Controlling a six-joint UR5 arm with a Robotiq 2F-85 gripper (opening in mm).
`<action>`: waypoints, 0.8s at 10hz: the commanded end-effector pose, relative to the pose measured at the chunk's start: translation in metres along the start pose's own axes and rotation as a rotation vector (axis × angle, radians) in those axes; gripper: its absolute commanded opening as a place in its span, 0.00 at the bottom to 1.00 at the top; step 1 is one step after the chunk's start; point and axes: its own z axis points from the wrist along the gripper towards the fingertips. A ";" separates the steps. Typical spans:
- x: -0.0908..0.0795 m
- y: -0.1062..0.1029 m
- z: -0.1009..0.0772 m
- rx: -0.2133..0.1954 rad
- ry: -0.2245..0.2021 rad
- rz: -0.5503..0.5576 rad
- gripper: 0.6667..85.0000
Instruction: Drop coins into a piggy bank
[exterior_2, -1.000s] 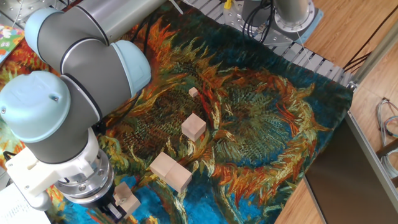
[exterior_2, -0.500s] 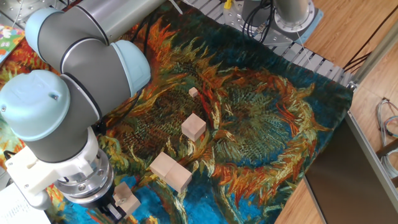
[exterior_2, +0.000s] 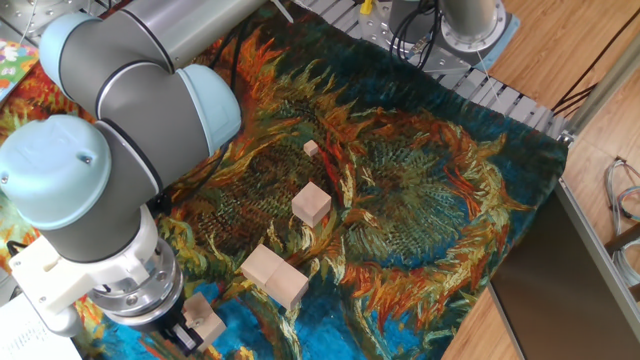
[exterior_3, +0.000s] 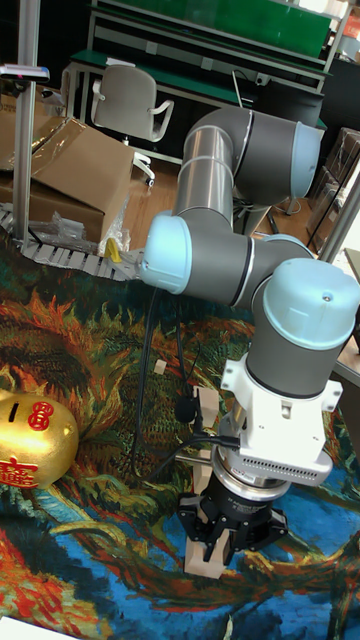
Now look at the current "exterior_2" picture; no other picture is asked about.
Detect dark flat panel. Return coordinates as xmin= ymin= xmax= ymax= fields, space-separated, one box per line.
xmin=487 ymin=188 xmax=640 ymax=360

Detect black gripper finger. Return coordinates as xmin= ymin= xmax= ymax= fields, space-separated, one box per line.
xmin=171 ymin=323 xmax=201 ymax=357

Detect large wooden block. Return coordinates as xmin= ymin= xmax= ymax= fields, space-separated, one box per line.
xmin=195 ymin=312 xmax=228 ymax=352

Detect small wooden block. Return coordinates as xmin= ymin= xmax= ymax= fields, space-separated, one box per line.
xmin=182 ymin=292 xmax=214 ymax=326

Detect aluminium frame bar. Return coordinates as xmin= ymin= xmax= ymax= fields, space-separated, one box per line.
xmin=553 ymin=177 xmax=640 ymax=346
xmin=564 ymin=44 xmax=640 ymax=146

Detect sunflower painting tablecloth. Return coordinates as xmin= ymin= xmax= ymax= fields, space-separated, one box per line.
xmin=0 ymin=0 xmax=569 ymax=360

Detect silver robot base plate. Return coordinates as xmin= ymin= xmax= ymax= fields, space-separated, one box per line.
xmin=357 ymin=0 xmax=501 ymax=76

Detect black floor cables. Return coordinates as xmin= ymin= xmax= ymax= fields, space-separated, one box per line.
xmin=552 ymin=9 xmax=640 ymax=117

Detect grey cable bundle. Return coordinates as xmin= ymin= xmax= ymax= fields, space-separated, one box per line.
xmin=602 ymin=156 xmax=640 ymax=289

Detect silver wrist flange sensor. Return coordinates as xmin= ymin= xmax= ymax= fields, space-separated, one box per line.
xmin=89 ymin=237 xmax=184 ymax=326

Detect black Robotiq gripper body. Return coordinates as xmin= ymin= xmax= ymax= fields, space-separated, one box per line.
xmin=144 ymin=307 xmax=189 ymax=346

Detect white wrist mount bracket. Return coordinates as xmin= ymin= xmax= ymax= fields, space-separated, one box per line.
xmin=8 ymin=204 xmax=160 ymax=337

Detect white paper sheet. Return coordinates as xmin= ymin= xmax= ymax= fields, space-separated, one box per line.
xmin=0 ymin=292 xmax=84 ymax=360

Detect colourful floral card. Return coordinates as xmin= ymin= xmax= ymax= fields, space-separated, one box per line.
xmin=0 ymin=39 xmax=41 ymax=101

